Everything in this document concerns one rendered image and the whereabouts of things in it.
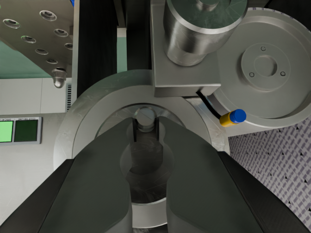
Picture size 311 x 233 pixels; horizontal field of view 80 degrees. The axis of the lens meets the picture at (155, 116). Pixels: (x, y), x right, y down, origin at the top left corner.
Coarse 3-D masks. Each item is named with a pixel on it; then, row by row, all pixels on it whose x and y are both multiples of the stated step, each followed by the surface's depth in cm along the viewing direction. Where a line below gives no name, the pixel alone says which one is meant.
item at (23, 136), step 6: (18, 126) 47; (24, 126) 47; (30, 126) 47; (36, 126) 47; (18, 132) 47; (24, 132) 47; (30, 132) 47; (18, 138) 47; (24, 138) 47; (30, 138) 47
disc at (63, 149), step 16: (112, 80) 17; (128, 80) 17; (144, 80) 17; (80, 96) 16; (96, 96) 16; (192, 96) 17; (80, 112) 16; (208, 112) 16; (64, 128) 16; (208, 128) 16; (224, 128) 16; (64, 144) 15; (224, 144) 16; (64, 160) 15
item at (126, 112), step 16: (128, 112) 14; (160, 112) 14; (144, 144) 14; (160, 144) 14; (144, 160) 14; (160, 160) 14; (128, 176) 13; (144, 176) 13; (160, 176) 13; (144, 192) 13; (160, 192) 13
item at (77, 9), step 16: (80, 0) 19; (96, 0) 25; (80, 16) 19; (96, 16) 25; (80, 32) 18; (96, 32) 25; (112, 32) 38; (80, 48) 18; (96, 48) 24; (112, 48) 37; (80, 64) 18; (96, 64) 24; (112, 64) 37; (80, 80) 18; (96, 80) 24
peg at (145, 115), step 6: (144, 108) 11; (150, 108) 11; (138, 114) 11; (144, 114) 11; (150, 114) 11; (156, 114) 12; (138, 120) 11; (144, 120) 11; (150, 120) 11; (138, 126) 11; (144, 126) 11; (150, 126) 11; (144, 132) 14
